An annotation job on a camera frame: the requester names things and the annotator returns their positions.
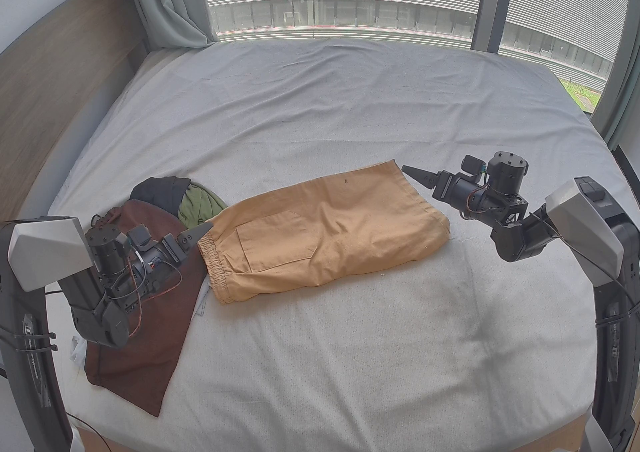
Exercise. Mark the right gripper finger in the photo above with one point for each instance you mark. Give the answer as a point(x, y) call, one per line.
point(425, 177)

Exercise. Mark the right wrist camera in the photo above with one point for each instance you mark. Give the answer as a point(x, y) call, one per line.
point(472, 165)

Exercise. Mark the bed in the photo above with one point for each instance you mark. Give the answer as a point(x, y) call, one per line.
point(350, 105)

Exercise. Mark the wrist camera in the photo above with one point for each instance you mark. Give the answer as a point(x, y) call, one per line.
point(472, 165)
point(140, 235)

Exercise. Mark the tan shorts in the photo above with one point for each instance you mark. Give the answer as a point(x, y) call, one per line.
point(325, 240)

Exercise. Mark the brown garment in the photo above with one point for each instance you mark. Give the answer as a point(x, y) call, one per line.
point(150, 340)

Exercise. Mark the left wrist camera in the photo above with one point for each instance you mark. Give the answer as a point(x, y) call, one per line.
point(140, 235)

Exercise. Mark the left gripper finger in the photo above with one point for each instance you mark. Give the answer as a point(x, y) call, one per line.
point(196, 232)

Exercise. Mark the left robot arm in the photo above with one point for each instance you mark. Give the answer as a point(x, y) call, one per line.
point(100, 320)

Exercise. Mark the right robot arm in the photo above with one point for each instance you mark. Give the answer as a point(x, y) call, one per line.
point(520, 240)

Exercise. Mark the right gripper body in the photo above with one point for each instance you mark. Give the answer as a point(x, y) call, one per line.
point(457, 190)

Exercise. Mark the green garment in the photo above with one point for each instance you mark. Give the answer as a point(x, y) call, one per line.
point(200, 205)

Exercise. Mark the black garment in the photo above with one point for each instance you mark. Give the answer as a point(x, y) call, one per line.
point(155, 192)

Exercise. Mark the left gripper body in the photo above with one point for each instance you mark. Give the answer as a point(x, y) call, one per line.
point(170, 252)

